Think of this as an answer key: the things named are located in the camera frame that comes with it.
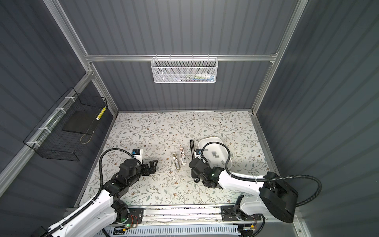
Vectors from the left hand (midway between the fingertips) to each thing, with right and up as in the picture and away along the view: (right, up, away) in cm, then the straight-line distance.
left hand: (150, 161), depth 83 cm
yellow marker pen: (-27, +27, -1) cm, 39 cm away
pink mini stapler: (+18, 0, +11) cm, 21 cm away
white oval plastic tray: (+40, +1, +13) cm, 42 cm away
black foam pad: (-35, +23, -4) cm, 42 cm away
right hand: (+25, -4, +2) cm, 26 cm away
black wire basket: (-40, +14, -18) cm, 46 cm away
